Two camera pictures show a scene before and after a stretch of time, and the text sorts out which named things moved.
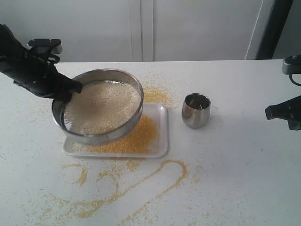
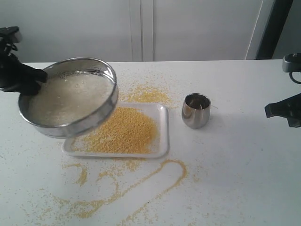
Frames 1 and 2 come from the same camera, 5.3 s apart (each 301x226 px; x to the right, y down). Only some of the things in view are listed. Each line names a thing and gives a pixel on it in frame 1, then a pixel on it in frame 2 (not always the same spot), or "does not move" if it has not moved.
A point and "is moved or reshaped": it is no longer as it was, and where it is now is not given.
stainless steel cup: [196, 110] does not move
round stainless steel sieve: [108, 106] is moved or reshaped
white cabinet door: [197, 30] does not move
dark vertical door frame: [280, 12] does not move
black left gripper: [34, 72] -> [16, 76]
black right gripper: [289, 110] does not move
